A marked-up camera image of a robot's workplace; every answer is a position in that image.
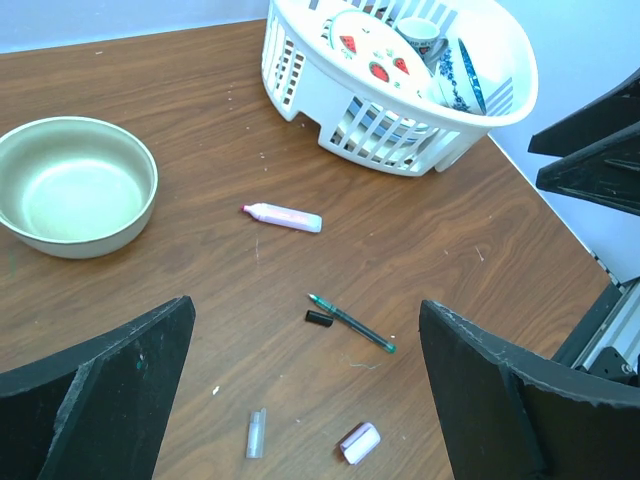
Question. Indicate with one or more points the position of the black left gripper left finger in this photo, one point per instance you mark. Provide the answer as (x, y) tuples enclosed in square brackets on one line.
[(99, 409)]

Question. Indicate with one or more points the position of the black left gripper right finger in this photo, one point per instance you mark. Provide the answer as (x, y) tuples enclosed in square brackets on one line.
[(508, 413)]

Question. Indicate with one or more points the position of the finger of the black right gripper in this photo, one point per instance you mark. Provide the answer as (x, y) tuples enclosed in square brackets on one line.
[(608, 114), (605, 172)]

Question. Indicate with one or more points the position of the pink highlighter cap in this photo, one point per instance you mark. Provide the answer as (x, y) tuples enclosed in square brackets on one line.
[(360, 443)]

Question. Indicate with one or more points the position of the pink highlighter pen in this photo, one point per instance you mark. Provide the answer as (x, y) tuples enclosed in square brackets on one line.
[(284, 217)]

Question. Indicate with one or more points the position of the clear pen cap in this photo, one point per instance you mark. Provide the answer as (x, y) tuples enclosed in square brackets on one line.
[(256, 434)]

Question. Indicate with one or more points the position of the green pen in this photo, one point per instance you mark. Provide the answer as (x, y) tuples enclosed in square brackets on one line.
[(352, 323)]

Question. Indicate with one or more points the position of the black pen cap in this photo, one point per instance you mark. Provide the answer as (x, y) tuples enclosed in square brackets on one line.
[(319, 318)]

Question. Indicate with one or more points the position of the blue floral bowl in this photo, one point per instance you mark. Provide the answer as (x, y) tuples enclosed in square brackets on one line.
[(458, 80)]

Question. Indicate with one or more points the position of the white plastic dish rack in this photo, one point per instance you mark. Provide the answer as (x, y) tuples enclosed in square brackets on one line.
[(377, 126)]

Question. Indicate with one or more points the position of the white mug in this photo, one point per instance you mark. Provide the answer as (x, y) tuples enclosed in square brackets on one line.
[(425, 38)]

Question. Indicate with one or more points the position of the beige ceramic bowl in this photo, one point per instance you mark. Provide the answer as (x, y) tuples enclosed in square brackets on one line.
[(76, 187)]

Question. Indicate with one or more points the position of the watermelon pattern plate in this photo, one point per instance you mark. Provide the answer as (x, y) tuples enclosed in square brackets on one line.
[(375, 51)]

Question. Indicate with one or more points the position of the aluminium frame rail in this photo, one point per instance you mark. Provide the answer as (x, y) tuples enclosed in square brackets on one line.
[(605, 343)]

